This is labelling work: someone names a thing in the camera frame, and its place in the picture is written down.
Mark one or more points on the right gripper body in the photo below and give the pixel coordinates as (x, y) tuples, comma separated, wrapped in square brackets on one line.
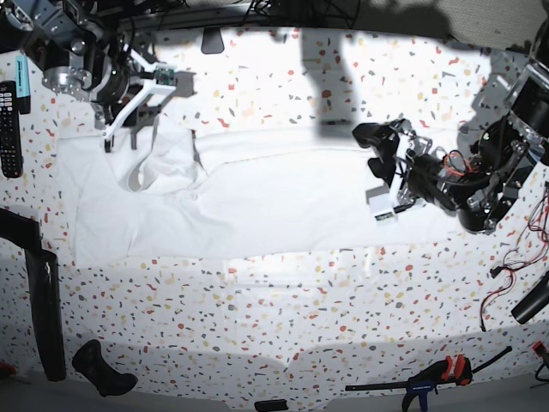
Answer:
[(123, 91)]

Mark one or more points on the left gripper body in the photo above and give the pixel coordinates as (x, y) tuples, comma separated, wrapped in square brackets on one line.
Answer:
[(394, 144)]

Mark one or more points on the white T-shirt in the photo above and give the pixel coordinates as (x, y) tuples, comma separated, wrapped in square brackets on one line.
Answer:
[(231, 195)]

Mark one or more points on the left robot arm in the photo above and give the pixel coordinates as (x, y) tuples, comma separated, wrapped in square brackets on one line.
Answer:
[(480, 189)]

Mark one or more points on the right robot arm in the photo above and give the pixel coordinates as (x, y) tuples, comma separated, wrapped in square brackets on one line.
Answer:
[(89, 57)]

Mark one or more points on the turquoise highlighter marker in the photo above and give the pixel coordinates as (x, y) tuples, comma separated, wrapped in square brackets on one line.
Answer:
[(22, 84)]

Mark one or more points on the black TV remote control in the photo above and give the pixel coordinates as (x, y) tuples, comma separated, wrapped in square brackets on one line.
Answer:
[(11, 157)]

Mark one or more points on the terrazzo pattern table cloth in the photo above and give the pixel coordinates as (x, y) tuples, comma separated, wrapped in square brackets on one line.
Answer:
[(299, 326)]

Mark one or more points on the black cylinder tube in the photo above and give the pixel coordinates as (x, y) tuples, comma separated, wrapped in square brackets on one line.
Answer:
[(532, 303)]

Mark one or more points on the black orange bar clamp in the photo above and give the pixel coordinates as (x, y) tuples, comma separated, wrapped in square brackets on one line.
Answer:
[(457, 372)]

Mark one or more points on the small red black connector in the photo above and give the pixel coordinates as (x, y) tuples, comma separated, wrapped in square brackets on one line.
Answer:
[(539, 348)]

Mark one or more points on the small black rectangular device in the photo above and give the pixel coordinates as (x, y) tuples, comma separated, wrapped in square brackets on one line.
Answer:
[(272, 405)]

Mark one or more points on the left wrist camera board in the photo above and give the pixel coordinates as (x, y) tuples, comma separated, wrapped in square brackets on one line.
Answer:
[(382, 210)]

